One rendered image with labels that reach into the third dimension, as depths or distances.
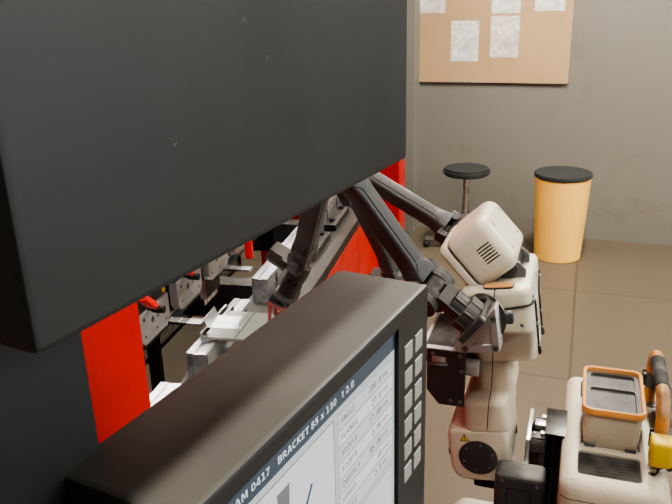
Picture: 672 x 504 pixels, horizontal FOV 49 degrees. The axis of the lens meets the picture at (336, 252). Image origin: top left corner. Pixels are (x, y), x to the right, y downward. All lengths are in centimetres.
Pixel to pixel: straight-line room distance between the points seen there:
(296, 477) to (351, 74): 35
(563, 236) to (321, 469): 482
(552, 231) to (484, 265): 363
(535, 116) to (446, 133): 70
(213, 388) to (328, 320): 17
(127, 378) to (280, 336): 52
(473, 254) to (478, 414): 45
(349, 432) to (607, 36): 522
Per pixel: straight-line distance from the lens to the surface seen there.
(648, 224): 608
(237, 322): 219
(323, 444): 68
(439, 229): 212
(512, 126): 590
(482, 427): 202
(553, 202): 536
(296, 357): 70
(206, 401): 64
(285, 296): 207
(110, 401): 118
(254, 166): 54
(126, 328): 120
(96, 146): 42
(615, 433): 200
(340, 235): 328
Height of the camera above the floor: 193
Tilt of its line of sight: 20 degrees down
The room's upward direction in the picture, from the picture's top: 2 degrees counter-clockwise
